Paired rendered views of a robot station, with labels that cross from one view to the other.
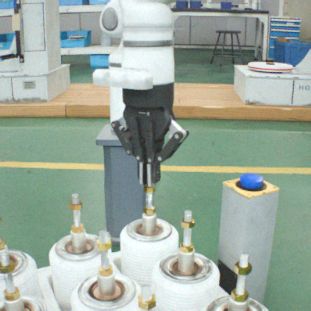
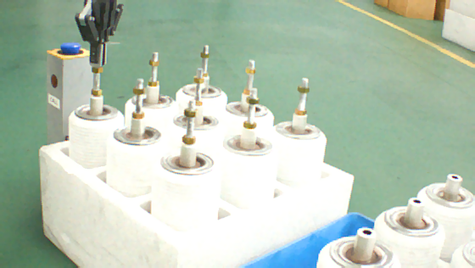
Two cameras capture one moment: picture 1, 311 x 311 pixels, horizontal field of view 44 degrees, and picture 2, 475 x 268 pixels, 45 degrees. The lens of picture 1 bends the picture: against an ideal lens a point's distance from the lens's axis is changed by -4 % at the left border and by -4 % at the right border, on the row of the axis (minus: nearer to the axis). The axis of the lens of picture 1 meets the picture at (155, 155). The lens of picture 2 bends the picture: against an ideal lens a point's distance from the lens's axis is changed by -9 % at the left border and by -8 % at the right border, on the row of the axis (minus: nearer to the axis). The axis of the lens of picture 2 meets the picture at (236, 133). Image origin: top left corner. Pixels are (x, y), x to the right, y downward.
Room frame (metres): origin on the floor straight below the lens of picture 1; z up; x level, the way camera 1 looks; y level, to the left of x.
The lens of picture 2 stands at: (0.66, 0.97, 0.60)
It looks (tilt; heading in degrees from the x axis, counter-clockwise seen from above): 21 degrees down; 251
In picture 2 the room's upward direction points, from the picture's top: 6 degrees clockwise
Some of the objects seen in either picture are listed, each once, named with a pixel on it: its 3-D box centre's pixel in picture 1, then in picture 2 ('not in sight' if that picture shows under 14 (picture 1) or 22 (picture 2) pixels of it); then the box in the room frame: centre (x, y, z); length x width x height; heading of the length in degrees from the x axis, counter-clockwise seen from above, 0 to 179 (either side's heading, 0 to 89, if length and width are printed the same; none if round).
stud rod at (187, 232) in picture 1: (187, 236); (153, 73); (0.47, -0.04, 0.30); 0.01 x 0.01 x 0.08; 4
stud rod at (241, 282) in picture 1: (241, 282); (203, 65); (0.36, -0.10, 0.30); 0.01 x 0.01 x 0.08; 75
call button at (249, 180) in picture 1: (251, 182); (69, 49); (0.61, -0.16, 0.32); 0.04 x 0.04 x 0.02
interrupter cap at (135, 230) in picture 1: (149, 230); (96, 113); (0.57, 0.01, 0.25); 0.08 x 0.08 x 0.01
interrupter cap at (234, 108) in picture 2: not in sight; (246, 109); (0.31, 0.01, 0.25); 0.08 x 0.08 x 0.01
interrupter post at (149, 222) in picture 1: (149, 223); (96, 105); (0.57, 0.01, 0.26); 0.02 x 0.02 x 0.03
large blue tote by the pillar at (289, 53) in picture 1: (293, 57); not in sight; (4.89, -1.72, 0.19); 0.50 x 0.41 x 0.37; 1
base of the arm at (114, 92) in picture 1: (128, 98); not in sight; (0.99, 0.07, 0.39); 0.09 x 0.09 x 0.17; 86
